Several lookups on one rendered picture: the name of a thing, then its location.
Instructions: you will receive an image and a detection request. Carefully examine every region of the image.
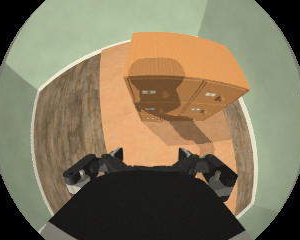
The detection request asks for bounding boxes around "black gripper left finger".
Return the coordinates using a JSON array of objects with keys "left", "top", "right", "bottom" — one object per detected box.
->
[{"left": 63, "top": 147, "right": 137, "bottom": 197}]

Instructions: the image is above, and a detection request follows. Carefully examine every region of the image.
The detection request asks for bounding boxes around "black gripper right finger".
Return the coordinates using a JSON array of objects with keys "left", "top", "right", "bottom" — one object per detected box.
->
[{"left": 160, "top": 147, "right": 238, "bottom": 202}]

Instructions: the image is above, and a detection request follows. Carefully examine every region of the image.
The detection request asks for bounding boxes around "brown wooden drawer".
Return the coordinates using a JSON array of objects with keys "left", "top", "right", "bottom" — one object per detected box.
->
[
  {"left": 192, "top": 81, "right": 247, "bottom": 104},
  {"left": 176, "top": 114, "right": 212, "bottom": 122},
  {"left": 141, "top": 114, "right": 179, "bottom": 123},
  {"left": 137, "top": 102, "right": 187, "bottom": 115},
  {"left": 129, "top": 77, "right": 202, "bottom": 102},
  {"left": 182, "top": 103, "right": 227, "bottom": 115}
]

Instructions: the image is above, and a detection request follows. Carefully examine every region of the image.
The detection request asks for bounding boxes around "brown wooden chest of drawers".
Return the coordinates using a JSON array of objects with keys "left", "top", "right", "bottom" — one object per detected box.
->
[{"left": 123, "top": 32, "right": 251, "bottom": 122}]

